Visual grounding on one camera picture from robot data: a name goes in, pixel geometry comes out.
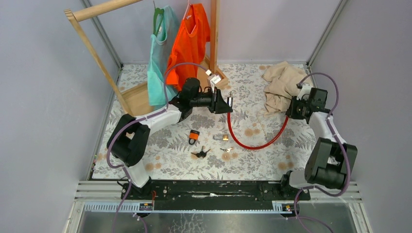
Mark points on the wooden clothes rack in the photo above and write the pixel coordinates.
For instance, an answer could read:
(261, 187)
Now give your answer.
(135, 100)

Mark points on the small brass padlock keys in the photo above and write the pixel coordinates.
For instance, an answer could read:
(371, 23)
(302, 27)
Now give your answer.
(226, 149)

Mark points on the orange black padlock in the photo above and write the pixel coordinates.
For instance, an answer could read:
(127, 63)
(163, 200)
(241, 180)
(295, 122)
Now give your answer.
(193, 136)

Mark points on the brass padlock with key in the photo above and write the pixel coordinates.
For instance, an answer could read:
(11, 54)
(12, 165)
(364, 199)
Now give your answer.
(221, 137)

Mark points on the white pink clothes hanger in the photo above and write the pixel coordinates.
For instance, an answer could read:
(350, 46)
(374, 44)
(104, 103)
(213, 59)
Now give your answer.
(190, 13)

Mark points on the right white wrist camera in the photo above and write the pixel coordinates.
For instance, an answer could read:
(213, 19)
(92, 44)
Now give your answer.
(305, 89)

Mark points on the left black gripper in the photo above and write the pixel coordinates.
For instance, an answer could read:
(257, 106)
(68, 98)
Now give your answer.
(219, 106)

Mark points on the black key bunch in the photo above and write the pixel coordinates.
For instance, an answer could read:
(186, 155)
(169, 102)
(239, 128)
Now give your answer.
(201, 154)

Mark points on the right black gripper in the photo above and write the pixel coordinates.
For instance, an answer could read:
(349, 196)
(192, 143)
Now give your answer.
(290, 112)

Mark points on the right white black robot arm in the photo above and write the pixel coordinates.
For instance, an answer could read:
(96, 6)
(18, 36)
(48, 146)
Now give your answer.
(332, 158)

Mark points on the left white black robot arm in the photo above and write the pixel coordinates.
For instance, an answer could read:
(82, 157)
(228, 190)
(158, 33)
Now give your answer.
(130, 137)

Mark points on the green clothes hanger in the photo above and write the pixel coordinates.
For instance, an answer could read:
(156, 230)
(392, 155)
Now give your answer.
(158, 19)

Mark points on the teal shirt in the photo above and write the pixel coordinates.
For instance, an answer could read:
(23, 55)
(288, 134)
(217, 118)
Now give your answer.
(160, 51)

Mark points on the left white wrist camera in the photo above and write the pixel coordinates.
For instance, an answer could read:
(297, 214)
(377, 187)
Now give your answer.
(212, 79)

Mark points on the beige crumpled cloth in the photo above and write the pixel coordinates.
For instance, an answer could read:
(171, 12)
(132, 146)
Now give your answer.
(282, 81)

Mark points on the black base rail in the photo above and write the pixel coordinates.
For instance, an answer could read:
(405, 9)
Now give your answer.
(186, 195)

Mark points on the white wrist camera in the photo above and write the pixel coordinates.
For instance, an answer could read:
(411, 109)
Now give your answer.
(305, 89)
(212, 79)

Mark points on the orange shirt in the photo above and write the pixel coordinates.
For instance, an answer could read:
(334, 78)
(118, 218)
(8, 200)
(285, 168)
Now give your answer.
(188, 51)

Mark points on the floral patterned mat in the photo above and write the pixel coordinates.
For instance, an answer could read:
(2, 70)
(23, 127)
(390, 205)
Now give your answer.
(168, 153)

